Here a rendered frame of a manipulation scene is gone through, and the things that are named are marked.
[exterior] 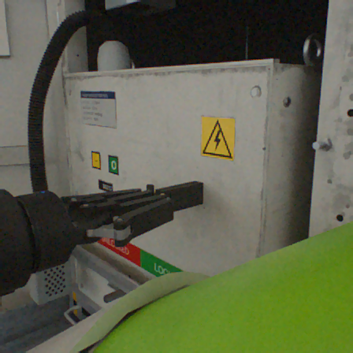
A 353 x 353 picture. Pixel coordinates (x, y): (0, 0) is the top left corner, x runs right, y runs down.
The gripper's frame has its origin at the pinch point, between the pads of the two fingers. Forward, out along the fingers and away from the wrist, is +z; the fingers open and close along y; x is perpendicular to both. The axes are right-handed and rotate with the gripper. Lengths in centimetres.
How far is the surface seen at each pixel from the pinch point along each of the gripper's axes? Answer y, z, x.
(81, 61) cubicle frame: -43.9, 10.4, 19.4
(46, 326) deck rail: -41, -3, -38
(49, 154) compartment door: -51, 4, -1
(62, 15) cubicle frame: -45, 7, 28
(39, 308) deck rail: -41, -4, -33
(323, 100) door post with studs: 14.3, 7.4, 12.2
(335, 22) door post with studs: 14.8, 7.4, 19.9
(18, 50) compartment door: -52, 0, 21
